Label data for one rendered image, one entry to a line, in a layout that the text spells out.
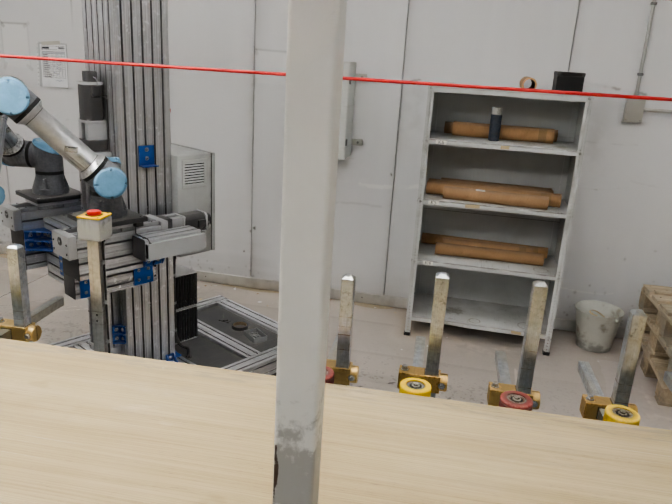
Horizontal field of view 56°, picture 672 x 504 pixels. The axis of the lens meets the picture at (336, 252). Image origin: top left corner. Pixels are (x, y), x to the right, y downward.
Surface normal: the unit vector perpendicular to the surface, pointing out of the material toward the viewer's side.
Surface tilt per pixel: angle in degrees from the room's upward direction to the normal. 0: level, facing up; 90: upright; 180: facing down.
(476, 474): 0
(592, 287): 90
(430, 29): 90
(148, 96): 90
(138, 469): 0
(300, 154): 90
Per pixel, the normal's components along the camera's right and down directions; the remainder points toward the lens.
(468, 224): -0.22, 0.28
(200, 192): 0.74, 0.24
